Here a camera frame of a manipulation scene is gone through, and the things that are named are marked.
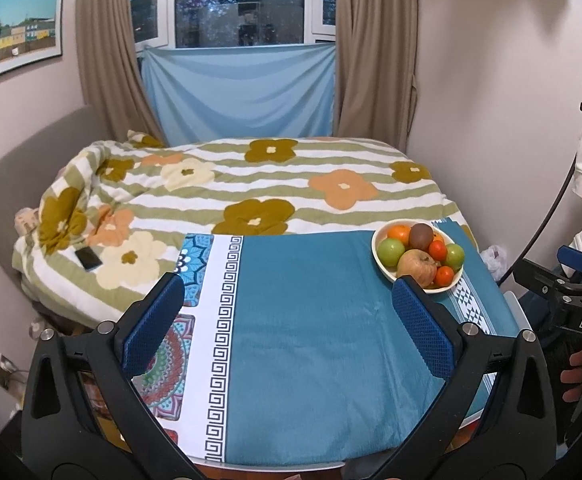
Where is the floral striped duvet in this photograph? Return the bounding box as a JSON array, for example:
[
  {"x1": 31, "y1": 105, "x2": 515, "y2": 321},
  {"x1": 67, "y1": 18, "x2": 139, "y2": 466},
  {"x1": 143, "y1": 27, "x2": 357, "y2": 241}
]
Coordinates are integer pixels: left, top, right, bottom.
[{"x1": 12, "y1": 130, "x2": 479, "y2": 326}]

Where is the wall poster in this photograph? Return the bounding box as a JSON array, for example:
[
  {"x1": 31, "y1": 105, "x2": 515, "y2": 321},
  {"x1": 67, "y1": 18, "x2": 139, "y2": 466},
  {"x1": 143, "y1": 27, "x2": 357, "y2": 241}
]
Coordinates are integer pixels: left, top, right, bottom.
[{"x1": 0, "y1": 0, "x2": 65, "y2": 88}]

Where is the light blue sheet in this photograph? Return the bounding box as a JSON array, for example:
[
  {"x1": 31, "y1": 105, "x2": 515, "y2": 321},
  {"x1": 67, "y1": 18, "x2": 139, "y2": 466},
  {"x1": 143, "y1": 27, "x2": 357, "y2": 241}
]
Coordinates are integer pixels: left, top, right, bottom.
[{"x1": 141, "y1": 42, "x2": 337, "y2": 147}]

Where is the brown kiwi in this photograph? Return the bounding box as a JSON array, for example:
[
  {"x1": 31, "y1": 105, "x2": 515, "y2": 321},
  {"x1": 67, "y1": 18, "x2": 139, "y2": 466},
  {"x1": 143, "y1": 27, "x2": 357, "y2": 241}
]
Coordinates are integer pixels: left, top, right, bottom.
[{"x1": 409, "y1": 222, "x2": 434, "y2": 251}]

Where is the wall socket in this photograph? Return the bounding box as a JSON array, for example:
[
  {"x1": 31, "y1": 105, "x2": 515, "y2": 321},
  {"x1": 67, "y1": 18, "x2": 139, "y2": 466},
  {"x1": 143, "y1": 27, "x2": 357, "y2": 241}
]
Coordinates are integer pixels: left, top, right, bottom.
[{"x1": 0, "y1": 353, "x2": 19, "y2": 388}]

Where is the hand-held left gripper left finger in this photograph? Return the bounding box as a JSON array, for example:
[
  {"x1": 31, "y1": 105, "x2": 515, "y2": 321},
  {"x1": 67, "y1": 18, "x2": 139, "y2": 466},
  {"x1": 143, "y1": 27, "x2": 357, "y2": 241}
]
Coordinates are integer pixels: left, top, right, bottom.
[{"x1": 21, "y1": 272, "x2": 202, "y2": 480}]

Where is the black phone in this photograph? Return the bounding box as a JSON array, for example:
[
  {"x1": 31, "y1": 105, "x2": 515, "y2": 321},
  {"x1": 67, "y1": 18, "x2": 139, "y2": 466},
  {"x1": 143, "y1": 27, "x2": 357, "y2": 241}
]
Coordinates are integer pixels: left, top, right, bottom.
[{"x1": 75, "y1": 246, "x2": 104, "y2": 272}]

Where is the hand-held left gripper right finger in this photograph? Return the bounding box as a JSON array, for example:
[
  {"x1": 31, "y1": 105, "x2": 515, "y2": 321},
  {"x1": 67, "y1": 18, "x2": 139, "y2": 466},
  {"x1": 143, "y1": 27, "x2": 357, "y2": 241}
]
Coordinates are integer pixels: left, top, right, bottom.
[{"x1": 366, "y1": 275, "x2": 557, "y2": 480}]

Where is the person's right hand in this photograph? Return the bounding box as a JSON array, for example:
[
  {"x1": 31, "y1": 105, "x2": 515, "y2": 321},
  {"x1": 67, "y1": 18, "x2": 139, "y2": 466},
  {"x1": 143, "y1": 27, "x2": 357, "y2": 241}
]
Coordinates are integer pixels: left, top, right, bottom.
[{"x1": 561, "y1": 347, "x2": 582, "y2": 403}]

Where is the white plastic bag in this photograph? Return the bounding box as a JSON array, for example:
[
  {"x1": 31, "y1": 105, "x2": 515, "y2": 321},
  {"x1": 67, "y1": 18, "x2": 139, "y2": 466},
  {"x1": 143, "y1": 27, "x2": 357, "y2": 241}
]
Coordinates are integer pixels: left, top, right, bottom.
[{"x1": 481, "y1": 245, "x2": 509, "y2": 281}]

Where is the grey headboard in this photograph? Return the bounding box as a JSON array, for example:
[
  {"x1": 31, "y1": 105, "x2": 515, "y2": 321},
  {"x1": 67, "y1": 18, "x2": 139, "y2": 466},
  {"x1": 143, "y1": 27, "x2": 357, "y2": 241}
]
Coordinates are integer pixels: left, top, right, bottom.
[{"x1": 0, "y1": 104, "x2": 112, "y2": 271}]

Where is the window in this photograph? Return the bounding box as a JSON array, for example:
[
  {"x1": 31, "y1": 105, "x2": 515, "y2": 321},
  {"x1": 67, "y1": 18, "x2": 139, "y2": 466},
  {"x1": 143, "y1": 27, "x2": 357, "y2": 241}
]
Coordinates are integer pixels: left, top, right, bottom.
[{"x1": 128, "y1": 0, "x2": 339, "y2": 52}]

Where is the black cable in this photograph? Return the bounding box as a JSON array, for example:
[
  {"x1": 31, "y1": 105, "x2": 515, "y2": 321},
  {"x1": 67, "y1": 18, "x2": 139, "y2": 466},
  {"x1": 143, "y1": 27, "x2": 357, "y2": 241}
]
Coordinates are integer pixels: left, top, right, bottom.
[{"x1": 501, "y1": 105, "x2": 582, "y2": 288}]

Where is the cream bowl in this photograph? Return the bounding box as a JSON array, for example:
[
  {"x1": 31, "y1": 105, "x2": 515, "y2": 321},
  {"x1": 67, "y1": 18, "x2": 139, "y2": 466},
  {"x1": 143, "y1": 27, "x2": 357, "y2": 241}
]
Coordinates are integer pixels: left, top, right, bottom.
[{"x1": 372, "y1": 219, "x2": 464, "y2": 295}]

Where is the blue patterned cloth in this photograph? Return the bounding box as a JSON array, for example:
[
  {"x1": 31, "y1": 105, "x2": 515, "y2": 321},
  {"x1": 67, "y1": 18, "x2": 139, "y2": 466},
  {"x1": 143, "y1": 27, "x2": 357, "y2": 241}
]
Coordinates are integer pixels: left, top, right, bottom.
[{"x1": 131, "y1": 217, "x2": 519, "y2": 466}]

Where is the pink patterned pillow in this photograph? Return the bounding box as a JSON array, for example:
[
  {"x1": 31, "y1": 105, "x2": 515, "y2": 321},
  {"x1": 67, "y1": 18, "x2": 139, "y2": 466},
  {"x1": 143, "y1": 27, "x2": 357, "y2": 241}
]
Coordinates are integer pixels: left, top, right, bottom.
[{"x1": 13, "y1": 207, "x2": 42, "y2": 236}]

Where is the yellow-red apple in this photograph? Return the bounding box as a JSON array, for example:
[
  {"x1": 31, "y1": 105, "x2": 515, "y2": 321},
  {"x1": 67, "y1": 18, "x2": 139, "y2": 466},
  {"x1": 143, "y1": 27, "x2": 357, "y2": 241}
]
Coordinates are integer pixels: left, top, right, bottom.
[{"x1": 397, "y1": 250, "x2": 438, "y2": 288}]

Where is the beige curtain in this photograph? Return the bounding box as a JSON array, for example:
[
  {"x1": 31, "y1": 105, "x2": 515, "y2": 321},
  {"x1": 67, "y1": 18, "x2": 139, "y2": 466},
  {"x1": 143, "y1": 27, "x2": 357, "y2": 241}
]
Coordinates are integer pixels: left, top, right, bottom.
[
  {"x1": 335, "y1": 0, "x2": 419, "y2": 151},
  {"x1": 76, "y1": 0, "x2": 164, "y2": 146}
]

